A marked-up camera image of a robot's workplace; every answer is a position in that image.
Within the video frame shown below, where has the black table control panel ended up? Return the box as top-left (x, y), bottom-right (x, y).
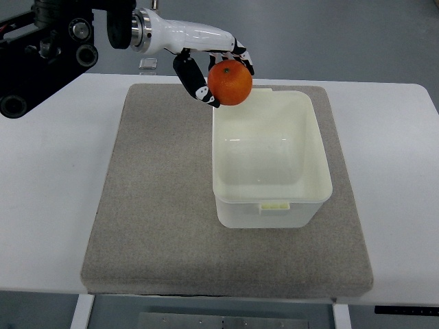
top-left (374, 306), bottom-right (439, 317)

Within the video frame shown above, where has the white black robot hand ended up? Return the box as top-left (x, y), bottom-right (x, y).
top-left (131, 8), bottom-right (254, 108)

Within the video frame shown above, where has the orange fruit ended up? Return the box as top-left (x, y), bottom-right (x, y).
top-left (207, 60), bottom-right (252, 106)

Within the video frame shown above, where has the grey metal base plate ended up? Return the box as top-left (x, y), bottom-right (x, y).
top-left (137, 313), bottom-right (309, 329)

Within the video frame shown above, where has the white table leg right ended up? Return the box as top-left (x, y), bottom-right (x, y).
top-left (332, 298), bottom-right (352, 329)

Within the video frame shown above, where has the white table leg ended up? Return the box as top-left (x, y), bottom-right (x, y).
top-left (332, 298), bottom-right (352, 329)
top-left (70, 294), bottom-right (95, 329)

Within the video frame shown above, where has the grey felt mat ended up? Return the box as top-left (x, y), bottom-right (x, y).
top-left (81, 84), bottom-right (373, 299)

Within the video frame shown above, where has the white table leg left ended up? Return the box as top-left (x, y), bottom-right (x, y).
top-left (70, 294), bottom-right (95, 329)

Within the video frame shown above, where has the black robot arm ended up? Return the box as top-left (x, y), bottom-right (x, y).
top-left (1, 1), bottom-right (137, 119)

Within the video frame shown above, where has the white plastic box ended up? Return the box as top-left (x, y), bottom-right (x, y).
top-left (212, 88), bottom-right (333, 228)

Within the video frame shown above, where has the small silver floor plate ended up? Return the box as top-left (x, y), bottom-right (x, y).
top-left (139, 58), bottom-right (158, 70)

